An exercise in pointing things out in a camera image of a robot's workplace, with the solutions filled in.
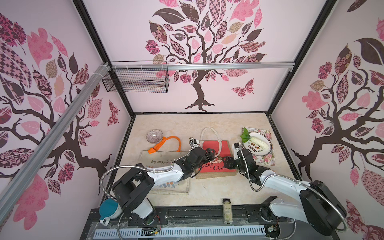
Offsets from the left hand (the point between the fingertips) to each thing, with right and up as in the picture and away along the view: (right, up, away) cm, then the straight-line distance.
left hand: (211, 155), depth 85 cm
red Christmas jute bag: (+2, -8, +2) cm, 9 cm away
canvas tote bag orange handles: (-36, -4, +7) cm, 37 cm away
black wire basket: (-47, +49, +10) cm, 69 cm away
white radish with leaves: (+26, +10, +18) cm, 33 cm away
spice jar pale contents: (+6, -25, -14) cm, 30 cm away
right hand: (+9, -2, +3) cm, 10 cm away
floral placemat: (+38, -5, +8) cm, 39 cm away
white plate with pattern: (+31, +1, +13) cm, 34 cm away
